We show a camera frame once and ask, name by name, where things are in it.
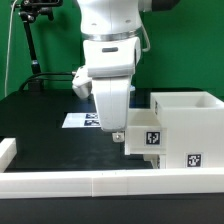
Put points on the white left barrier rail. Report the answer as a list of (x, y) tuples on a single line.
[(8, 151)]

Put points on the white drawer cabinet frame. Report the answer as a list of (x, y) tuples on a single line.
[(194, 124)]

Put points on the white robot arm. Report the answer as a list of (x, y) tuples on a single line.
[(112, 32)]

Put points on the white barrier rail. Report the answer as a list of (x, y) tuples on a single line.
[(8, 151), (111, 183)]

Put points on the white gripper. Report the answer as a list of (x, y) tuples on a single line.
[(111, 96)]

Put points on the white front drawer box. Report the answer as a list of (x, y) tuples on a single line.
[(157, 161)]

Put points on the white drawer box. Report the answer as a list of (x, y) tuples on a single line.
[(144, 134), (157, 161)]

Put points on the white front barrier rail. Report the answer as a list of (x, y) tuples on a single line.
[(111, 183)]

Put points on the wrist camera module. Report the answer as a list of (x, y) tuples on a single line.
[(82, 83)]

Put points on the fiducial marker sheet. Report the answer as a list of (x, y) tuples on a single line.
[(81, 120)]

